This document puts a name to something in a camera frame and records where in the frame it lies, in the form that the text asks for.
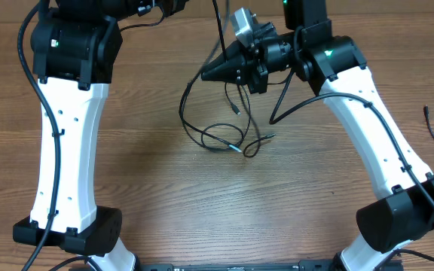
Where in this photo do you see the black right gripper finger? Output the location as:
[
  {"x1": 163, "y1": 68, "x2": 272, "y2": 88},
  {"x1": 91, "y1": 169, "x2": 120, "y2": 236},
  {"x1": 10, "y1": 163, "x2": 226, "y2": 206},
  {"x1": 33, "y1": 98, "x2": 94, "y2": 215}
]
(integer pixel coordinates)
[
  {"x1": 201, "y1": 62, "x2": 249, "y2": 84},
  {"x1": 209, "y1": 41, "x2": 251, "y2": 72}
]

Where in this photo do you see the black barrel plug cable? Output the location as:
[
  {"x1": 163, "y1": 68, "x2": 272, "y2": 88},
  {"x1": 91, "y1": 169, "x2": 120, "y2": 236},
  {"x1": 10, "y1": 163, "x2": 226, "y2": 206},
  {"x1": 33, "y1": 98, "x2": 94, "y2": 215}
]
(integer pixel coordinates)
[{"x1": 178, "y1": 0, "x2": 246, "y2": 154}]

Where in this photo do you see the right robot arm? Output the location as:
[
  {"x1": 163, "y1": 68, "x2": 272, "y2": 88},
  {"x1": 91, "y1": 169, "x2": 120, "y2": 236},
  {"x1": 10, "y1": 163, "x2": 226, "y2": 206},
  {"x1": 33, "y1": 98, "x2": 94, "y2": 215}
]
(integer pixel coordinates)
[{"x1": 201, "y1": 1, "x2": 434, "y2": 270}]

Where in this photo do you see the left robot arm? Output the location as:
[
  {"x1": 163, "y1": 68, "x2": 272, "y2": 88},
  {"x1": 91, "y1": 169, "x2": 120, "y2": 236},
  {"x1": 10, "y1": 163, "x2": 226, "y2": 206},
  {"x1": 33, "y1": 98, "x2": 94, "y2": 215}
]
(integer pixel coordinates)
[{"x1": 13, "y1": 0, "x2": 185, "y2": 270}]

